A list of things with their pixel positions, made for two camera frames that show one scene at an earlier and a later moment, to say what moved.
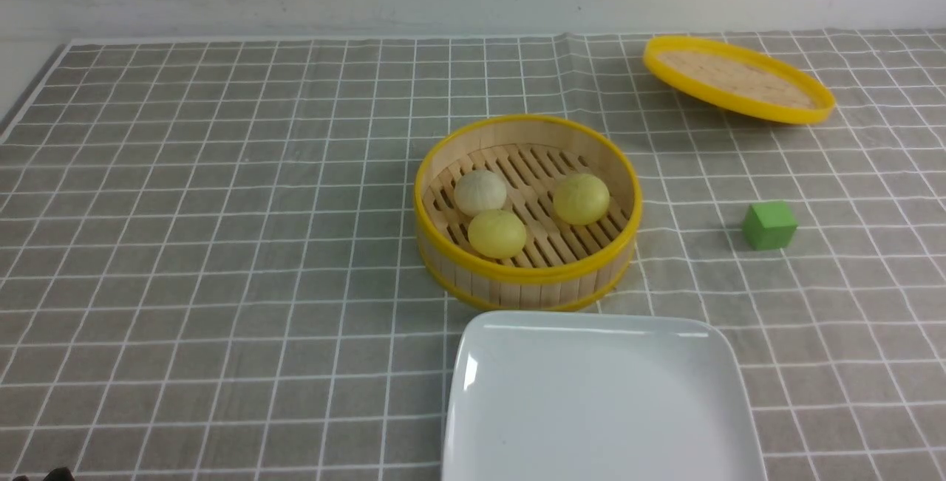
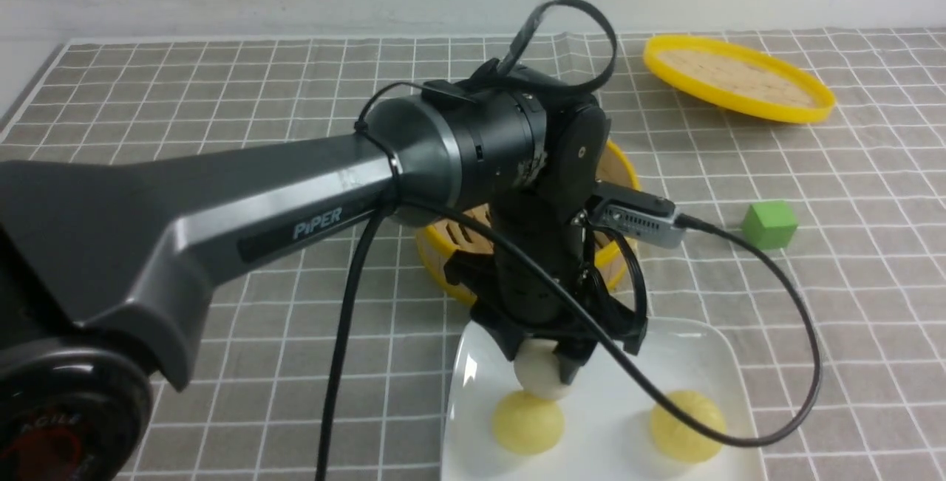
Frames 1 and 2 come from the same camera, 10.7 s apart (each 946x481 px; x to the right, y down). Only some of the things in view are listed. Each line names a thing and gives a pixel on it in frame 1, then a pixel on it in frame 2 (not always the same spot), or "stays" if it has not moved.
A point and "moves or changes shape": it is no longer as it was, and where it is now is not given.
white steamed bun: x=478 y=190 moves or changes shape
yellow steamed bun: x=497 y=234 moves or changes shape
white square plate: x=552 y=396 stays
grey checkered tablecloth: x=211 y=270 stays
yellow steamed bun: x=581 y=199 moves or changes shape
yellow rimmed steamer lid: x=738 y=78 stays
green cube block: x=769 y=225 stays
